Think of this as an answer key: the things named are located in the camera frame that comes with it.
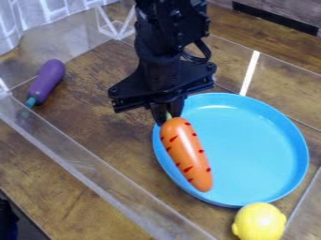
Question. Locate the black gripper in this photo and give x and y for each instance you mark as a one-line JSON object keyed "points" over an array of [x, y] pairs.
{"points": [[159, 86]]}

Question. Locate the orange toy carrot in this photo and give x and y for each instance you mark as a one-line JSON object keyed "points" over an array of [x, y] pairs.
{"points": [[187, 154]]}

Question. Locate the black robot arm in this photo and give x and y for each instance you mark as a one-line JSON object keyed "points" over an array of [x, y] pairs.
{"points": [[170, 27]]}

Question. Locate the blue round tray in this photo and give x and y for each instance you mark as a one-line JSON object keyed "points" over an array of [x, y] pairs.
{"points": [[257, 150]]}

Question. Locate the purple toy eggplant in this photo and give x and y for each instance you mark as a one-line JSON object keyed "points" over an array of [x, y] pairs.
{"points": [[50, 77]]}

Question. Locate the yellow toy lemon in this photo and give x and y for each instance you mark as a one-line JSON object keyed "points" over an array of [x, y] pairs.
{"points": [[258, 221]]}

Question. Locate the white curtain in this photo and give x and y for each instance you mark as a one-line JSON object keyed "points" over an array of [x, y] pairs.
{"points": [[20, 15]]}

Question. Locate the clear acrylic enclosure wall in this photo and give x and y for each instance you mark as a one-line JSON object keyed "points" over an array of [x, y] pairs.
{"points": [[76, 163]]}

